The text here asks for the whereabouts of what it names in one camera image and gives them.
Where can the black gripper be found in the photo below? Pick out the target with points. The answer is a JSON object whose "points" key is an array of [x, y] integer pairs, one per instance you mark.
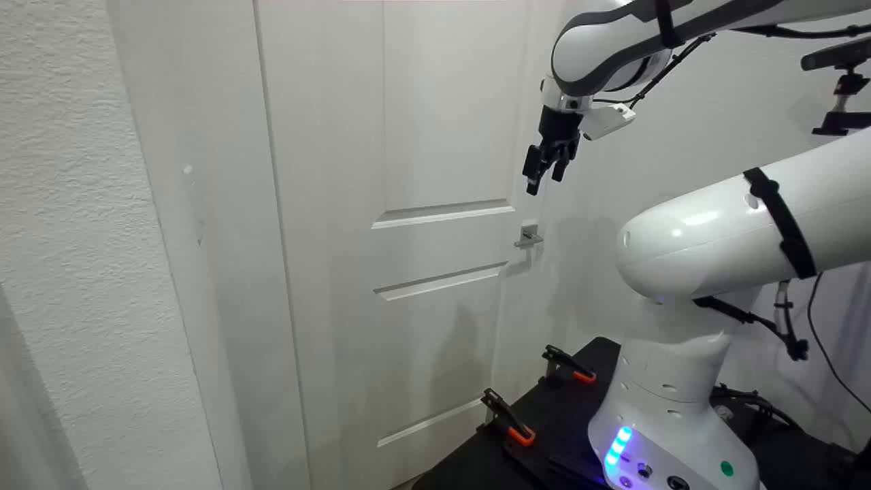
{"points": [[562, 133]]}

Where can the white panelled door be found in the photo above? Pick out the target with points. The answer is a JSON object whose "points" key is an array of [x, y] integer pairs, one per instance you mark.
{"points": [[409, 273]]}

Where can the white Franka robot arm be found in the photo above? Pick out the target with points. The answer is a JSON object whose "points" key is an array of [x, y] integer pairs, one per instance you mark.
{"points": [[707, 236]]}

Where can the black orange-tipped clamp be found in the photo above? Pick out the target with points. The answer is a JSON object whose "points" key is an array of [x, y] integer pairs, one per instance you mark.
{"points": [[567, 363], [506, 420]]}

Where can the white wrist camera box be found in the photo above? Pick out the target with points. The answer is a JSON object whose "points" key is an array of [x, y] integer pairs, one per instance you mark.
{"points": [[608, 118]]}

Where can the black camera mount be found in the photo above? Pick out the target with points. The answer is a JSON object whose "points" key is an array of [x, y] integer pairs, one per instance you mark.
{"points": [[843, 104]]}

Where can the black stereo camera bar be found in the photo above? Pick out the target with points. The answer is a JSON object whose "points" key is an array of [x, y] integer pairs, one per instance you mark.
{"points": [[838, 54]]}

